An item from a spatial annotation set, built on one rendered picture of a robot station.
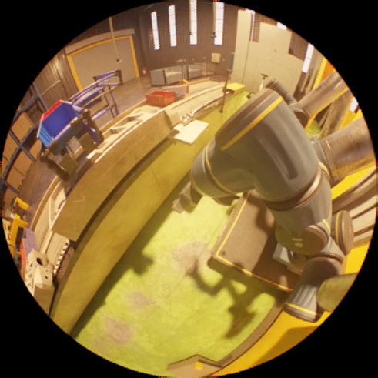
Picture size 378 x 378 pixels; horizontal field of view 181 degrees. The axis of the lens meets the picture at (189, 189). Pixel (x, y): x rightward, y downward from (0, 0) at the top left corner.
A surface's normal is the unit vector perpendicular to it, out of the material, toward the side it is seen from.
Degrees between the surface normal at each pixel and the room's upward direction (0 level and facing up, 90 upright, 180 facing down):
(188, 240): 0
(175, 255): 0
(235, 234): 0
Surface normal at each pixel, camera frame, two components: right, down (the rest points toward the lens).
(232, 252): -0.02, -0.46
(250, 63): -0.56, 0.74
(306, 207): -0.39, 0.49
